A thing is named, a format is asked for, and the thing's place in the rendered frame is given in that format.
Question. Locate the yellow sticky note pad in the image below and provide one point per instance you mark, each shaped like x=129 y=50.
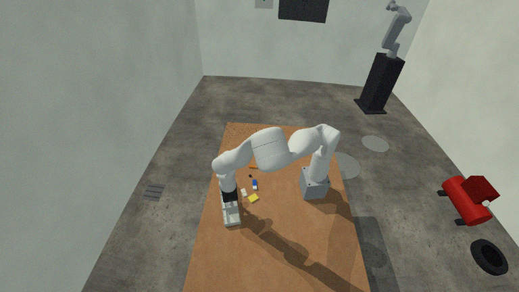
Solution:
x=253 y=198

